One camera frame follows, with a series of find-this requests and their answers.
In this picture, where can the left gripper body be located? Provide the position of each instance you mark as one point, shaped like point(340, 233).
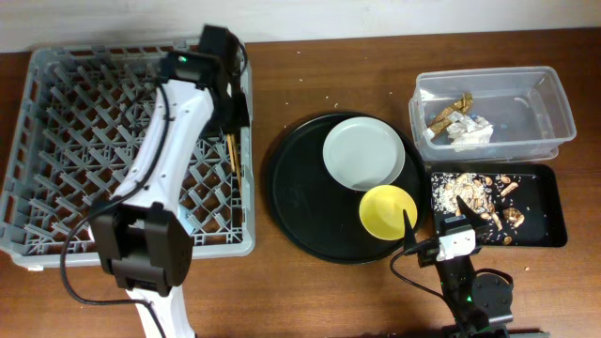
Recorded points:
point(230, 110)

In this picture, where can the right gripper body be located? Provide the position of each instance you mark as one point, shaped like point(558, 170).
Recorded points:
point(427, 255)

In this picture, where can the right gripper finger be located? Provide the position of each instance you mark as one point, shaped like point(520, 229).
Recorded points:
point(475, 220)
point(409, 237)

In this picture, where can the rice and nutshell waste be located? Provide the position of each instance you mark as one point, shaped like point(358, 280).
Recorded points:
point(490, 197)

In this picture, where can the yellow bowl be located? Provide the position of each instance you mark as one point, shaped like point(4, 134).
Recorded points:
point(382, 209)

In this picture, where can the wooden chopstick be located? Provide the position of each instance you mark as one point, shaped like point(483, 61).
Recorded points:
point(230, 152)
point(235, 158)

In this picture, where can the brown snack wrapper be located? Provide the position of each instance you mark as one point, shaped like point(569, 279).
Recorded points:
point(451, 114)

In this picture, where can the grey plate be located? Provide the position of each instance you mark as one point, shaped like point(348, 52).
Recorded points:
point(361, 153)

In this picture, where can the white tissue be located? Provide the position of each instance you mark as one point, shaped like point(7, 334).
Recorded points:
point(462, 130)

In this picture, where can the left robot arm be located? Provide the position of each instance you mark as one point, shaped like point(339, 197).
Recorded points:
point(142, 234)

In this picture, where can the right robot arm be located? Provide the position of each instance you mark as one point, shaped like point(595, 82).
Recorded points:
point(480, 300)

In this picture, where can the grey dishwasher rack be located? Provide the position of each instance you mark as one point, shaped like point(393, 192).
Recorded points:
point(82, 118)

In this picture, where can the black rectangular tray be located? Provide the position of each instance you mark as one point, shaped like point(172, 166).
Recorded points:
point(537, 196)

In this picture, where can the clear plastic bin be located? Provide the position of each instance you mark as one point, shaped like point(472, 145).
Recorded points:
point(527, 107)

